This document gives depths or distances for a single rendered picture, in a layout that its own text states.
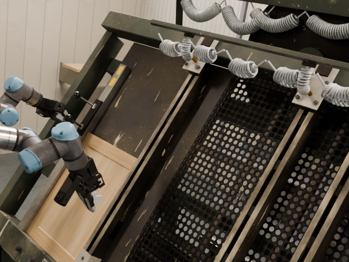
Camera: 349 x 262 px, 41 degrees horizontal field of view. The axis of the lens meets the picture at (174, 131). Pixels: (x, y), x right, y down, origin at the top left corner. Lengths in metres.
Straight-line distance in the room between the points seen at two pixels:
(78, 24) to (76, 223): 3.99
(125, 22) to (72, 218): 1.02
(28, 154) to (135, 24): 1.16
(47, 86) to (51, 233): 3.71
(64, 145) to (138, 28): 1.06
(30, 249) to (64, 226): 0.19
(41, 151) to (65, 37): 4.39
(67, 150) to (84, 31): 4.51
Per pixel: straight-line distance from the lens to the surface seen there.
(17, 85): 2.12
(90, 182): 1.59
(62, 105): 2.18
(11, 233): 2.43
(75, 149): 1.50
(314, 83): 1.73
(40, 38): 5.65
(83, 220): 2.15
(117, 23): 2.54
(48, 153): 1.48
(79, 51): 5.96
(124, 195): 1.97
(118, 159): 2.14
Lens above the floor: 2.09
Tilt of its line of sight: 16 degrees down
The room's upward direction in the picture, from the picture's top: 9 degrees clockwise
